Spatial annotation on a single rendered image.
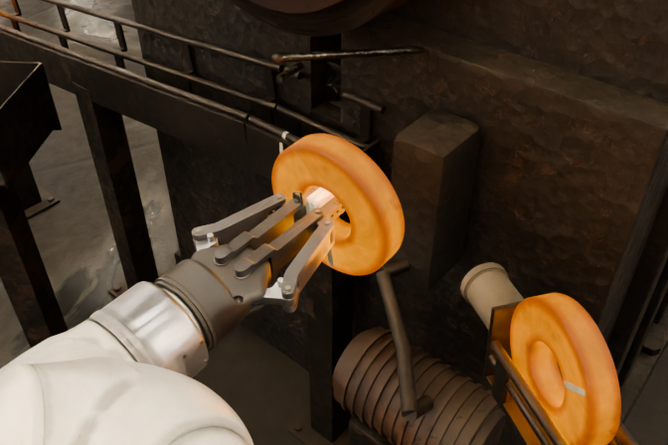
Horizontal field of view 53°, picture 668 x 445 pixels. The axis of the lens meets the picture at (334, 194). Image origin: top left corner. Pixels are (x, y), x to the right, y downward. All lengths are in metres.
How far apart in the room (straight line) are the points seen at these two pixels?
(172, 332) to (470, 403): 0.47
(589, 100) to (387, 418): 0.47
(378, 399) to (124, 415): 0.61
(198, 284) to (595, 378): 0.36
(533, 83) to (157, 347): 0.53
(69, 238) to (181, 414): 1.70
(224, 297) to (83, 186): 1.67
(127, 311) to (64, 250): 1.45
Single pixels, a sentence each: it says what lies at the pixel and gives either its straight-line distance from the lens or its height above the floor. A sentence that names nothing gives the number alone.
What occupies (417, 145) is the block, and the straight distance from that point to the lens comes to 0.84.
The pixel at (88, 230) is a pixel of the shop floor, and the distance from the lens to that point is 2.03.
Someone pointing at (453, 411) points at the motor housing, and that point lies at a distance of 0.89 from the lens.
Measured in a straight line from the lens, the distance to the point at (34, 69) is 1.30.
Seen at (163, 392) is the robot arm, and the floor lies 0.98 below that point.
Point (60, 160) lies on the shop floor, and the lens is 2.36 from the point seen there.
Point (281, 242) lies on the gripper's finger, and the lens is 0.62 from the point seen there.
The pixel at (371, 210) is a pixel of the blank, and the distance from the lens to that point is 0.63.
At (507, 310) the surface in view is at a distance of 0.76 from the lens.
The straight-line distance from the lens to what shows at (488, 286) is 0.81.
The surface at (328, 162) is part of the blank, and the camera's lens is 0.63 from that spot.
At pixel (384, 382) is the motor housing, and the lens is 0.92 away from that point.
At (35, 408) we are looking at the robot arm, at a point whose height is 0.98.
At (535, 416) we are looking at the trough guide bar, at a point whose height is 0.68.
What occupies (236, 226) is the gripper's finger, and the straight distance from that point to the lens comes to 0.65.
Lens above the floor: 1.26
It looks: 38 degrees down
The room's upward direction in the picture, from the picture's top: straight up
